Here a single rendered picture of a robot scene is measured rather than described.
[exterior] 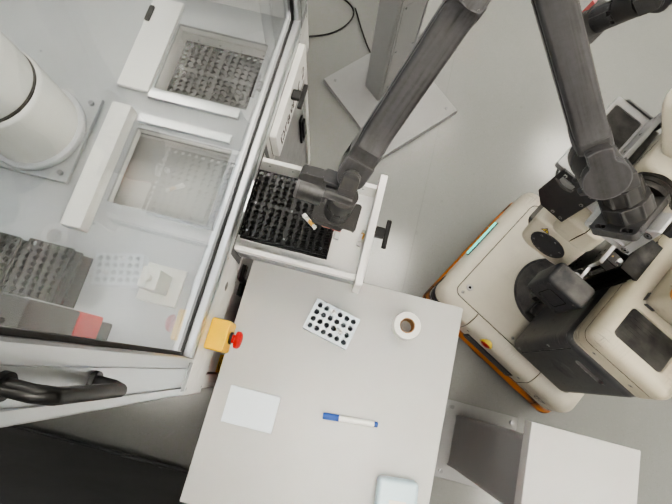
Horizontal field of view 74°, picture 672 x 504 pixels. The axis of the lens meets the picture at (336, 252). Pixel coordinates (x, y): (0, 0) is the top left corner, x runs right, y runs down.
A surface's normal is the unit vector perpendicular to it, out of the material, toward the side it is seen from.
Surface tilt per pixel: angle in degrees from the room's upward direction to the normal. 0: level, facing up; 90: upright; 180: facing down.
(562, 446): 0
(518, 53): 0
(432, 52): 54
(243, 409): 0
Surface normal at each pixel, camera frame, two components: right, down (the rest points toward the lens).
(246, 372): 0.04, -0.25
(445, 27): -0.24, 0.65
